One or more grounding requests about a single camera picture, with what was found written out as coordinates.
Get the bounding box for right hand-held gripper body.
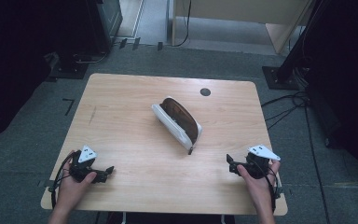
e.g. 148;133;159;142
243;144;282;180

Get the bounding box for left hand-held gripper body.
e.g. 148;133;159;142
70;144;103;184

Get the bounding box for person's right hand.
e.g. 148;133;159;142
236;161;282;216

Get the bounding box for person's left hand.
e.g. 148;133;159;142
52;150;98;213

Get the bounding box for black metal stand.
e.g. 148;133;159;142
262;0;325;91

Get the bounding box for dark curtain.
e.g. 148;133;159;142
0;0;91;147
304;0;358;194

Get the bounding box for light wooden desk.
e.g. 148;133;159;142
171;0;312;56

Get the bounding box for black cabinet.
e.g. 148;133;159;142
86;0;124;54

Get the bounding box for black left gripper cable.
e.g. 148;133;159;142
48;153;76;210

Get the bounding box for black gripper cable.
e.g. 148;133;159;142
264;166;283;213
48;153;76;210

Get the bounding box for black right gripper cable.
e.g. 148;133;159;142
264;166;283;213

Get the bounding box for black floor cables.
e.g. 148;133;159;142
260;91;312;131

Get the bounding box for black stand base plate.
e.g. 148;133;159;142
48;51;90;80

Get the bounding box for black hanging cable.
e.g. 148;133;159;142
172;0;193;48

